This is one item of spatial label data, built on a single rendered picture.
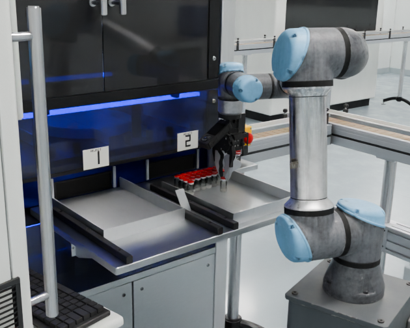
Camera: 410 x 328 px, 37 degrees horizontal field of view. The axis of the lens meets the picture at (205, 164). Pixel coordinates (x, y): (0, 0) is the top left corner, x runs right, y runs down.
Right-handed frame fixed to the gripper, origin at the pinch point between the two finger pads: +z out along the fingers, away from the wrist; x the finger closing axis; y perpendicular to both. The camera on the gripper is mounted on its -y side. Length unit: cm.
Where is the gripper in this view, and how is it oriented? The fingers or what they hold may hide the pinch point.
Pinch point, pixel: (222, 176)
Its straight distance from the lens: 191.1
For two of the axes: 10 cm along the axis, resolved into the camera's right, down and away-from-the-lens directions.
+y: 7.8, -1.7, 6.1
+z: -0.2, 9.6, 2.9
